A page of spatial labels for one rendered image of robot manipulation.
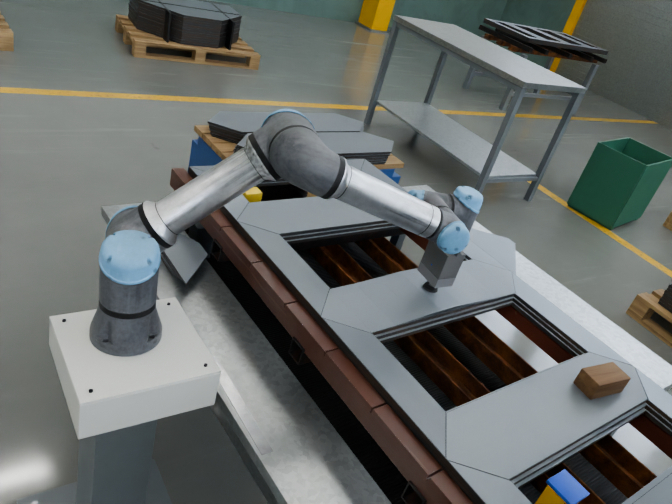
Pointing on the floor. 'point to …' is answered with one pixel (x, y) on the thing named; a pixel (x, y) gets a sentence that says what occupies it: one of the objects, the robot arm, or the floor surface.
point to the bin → (619, 181)
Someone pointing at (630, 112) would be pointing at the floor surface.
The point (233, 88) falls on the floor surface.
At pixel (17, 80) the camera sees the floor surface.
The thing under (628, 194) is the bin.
